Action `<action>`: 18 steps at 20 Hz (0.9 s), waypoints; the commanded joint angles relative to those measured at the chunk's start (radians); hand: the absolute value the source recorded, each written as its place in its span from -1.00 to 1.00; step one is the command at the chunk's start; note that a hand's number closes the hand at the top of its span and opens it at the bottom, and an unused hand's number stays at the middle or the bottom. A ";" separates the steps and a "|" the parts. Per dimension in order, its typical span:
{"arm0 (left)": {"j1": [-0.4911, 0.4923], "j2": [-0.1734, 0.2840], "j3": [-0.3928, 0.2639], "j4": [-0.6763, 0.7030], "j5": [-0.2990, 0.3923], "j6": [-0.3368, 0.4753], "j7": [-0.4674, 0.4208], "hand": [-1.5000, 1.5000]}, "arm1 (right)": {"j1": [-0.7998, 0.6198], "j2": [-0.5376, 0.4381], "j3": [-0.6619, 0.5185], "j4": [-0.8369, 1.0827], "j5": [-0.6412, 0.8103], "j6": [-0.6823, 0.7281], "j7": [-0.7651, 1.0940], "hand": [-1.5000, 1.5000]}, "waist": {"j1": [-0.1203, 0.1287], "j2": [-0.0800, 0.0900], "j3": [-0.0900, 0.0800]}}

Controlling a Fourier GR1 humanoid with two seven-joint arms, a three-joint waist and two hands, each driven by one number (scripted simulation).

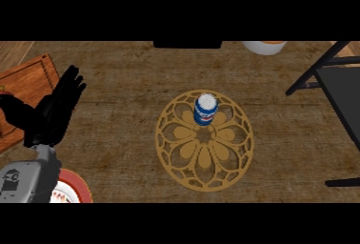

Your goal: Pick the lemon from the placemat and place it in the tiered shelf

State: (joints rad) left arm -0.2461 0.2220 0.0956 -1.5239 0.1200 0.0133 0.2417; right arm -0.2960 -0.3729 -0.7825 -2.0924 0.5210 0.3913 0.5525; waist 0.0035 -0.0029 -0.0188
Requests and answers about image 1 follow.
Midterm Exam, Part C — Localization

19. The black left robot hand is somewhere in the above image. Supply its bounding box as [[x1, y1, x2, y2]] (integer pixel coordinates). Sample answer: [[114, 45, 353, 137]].
[[0, 64, 89, 149]]

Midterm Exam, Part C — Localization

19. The blue and white can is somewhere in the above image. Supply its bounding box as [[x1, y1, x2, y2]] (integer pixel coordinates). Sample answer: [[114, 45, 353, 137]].
[[194, 93, 220, 127]]

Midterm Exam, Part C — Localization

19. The gold round openwork placemat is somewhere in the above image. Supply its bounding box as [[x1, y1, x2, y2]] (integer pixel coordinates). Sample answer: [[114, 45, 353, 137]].
[[156, 89, 256, 193]]

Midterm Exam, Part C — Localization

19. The red rimmed white plate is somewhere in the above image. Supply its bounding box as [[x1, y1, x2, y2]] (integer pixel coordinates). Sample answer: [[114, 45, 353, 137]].
[[49, 168, 95, 204]]

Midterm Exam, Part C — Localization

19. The black rectangular appliance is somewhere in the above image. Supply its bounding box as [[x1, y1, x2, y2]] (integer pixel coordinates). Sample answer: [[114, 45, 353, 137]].
[[153, 41, 225, 50]]

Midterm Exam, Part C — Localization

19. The black tiered shelf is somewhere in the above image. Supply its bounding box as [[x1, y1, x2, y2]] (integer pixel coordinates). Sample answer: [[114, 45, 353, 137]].
[[285, 41, 360, 188]]

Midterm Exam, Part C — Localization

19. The white bowl with orange contents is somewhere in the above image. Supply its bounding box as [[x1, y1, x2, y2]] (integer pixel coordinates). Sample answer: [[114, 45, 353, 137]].
[[241, 41, 288, 56]]

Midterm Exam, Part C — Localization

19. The brown wooden cutting board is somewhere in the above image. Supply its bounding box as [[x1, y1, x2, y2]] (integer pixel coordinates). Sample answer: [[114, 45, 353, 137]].
[[0, 53, 63, 154]]

